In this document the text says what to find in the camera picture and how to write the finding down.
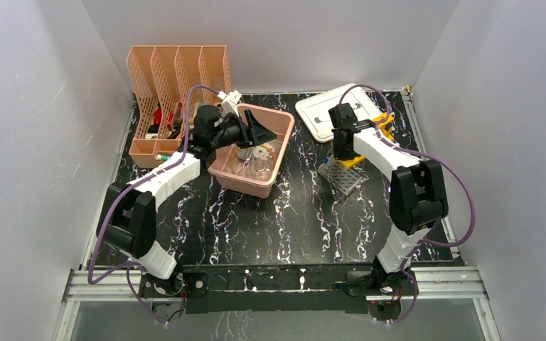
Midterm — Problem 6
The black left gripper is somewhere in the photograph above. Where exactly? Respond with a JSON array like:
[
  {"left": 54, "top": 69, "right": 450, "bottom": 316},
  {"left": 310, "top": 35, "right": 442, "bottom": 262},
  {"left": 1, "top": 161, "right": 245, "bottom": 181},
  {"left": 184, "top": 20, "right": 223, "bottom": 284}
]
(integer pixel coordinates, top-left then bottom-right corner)
[{"left": 211, "top": 110, "right": 277, "bottom": 150}]

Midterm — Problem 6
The yellow rubber tube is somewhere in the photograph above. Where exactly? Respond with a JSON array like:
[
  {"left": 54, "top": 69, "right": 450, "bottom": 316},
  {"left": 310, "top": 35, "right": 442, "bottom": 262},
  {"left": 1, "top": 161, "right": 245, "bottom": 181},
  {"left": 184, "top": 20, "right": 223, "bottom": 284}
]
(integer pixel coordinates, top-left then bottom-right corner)
[{"left": 251, "top": 143, "right": 276, "bottom": 163}]

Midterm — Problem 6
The white container lid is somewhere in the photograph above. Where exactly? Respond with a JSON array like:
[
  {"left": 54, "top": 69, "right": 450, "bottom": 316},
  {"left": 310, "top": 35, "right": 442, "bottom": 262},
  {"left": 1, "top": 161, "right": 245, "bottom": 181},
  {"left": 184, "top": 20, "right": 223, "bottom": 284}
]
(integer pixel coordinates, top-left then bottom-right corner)
[{"left": 294, "top": 83, "right": 383, "bottom": 144}]

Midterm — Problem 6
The pink plastic bin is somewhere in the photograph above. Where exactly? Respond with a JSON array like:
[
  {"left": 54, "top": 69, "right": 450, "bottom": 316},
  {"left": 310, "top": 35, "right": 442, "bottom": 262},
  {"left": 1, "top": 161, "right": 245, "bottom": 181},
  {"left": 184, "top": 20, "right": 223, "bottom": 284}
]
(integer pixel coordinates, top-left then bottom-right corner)
[{"left": 208, "top": 104, "right": 295, "bottom": 198}]

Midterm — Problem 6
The clear glass flask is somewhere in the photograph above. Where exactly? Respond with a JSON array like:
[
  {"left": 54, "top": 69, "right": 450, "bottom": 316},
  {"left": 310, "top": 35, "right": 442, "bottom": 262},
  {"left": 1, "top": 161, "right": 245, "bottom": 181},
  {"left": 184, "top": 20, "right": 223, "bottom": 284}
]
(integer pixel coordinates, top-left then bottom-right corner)
[{"left": 247, "top": 159, "right": 274, "bottom": 182}]

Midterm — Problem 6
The yellow test tube rack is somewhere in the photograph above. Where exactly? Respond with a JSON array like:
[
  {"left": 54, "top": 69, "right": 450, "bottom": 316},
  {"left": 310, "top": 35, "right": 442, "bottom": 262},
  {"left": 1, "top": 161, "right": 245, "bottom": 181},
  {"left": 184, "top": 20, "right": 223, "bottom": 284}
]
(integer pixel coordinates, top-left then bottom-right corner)
[{"left": 340, "top": 112, "right": 397, "bottom": 173}]

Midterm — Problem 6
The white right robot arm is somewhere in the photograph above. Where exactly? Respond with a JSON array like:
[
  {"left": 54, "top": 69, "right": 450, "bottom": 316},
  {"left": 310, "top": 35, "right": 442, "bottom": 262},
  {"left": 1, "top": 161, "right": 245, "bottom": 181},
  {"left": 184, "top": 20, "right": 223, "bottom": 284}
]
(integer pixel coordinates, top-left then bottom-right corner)
[{"left": 328, "top": 103, "right": 449, "bottom": 294}]

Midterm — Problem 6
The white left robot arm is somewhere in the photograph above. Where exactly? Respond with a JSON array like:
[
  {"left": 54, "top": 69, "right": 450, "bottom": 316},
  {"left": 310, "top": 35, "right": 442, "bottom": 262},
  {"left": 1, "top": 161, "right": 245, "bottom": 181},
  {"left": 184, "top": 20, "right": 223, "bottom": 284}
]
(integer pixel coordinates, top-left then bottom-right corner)
[{"left": 94, "top": 92, "right": 277, "bottom": 296}]

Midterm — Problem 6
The clear plastic tube rack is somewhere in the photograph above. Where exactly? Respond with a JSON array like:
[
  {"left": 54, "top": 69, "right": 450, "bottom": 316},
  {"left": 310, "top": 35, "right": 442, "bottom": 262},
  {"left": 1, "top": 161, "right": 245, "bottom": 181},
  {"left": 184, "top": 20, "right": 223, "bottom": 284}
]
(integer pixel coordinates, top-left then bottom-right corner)
[{"left": 317, "top": 156, "right": 363, "bottom": 196}]

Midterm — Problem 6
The pink desk organizer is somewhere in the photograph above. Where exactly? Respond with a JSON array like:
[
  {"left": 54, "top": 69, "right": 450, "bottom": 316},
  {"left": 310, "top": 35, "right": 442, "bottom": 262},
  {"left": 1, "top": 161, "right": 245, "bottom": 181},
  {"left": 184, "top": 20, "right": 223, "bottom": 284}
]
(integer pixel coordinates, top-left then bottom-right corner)
[{"left": 127, "top": 45, "right": 232, "bottom": 168}]

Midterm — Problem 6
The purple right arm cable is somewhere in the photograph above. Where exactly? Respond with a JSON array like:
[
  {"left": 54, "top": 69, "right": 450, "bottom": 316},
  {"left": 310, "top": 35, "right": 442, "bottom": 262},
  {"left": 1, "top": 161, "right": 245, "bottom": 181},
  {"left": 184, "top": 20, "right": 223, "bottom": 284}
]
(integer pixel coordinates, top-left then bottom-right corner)
[{"left": 338, "top": 85, "right": 476, "bottom": 325}]

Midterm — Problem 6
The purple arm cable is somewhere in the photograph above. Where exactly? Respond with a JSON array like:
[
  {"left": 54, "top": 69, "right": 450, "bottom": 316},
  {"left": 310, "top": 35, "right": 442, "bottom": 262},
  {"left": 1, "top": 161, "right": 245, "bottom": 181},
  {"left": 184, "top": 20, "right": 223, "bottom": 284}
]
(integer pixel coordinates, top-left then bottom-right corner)
[
  {"left": 87, "top": 85, "right": 222, "bottom": 325},
  {"left": 338, "top": 85, "right": 476, "bottom": 325}
]

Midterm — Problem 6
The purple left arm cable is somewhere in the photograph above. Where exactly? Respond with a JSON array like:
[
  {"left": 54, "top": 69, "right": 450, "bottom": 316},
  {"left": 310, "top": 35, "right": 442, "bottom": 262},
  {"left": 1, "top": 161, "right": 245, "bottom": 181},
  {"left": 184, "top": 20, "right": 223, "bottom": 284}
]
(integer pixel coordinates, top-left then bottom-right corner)
[{"left": 87, "top": 85, "right": 222, "bottom": 325}]

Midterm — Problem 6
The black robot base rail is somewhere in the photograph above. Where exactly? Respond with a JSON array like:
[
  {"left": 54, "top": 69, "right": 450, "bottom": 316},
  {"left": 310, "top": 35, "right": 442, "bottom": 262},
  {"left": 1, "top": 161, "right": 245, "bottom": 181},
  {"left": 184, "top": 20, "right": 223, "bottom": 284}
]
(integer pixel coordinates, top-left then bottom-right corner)
[{"left": 139, "top": 264, "right": 414, "bottom": 318}]

